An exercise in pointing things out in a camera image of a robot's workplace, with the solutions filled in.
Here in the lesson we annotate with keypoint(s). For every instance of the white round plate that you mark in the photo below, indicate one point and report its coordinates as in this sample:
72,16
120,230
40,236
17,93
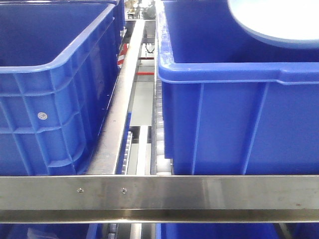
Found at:
284,23

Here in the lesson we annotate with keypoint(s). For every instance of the right blue plastic crate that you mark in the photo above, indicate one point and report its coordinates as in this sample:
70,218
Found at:
233,105

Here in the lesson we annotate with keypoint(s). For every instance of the blue plastic crate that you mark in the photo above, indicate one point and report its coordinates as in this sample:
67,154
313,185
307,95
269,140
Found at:
233,105
58,69

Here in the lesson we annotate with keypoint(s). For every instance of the left blue plastic crate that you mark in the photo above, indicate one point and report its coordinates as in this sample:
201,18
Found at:
58,69

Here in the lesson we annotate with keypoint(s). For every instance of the steel conveyor rail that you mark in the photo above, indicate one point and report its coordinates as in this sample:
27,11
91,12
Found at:
107,154

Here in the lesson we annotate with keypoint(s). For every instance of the stainless steel shelf rail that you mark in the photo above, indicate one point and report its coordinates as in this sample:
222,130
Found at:
159,199

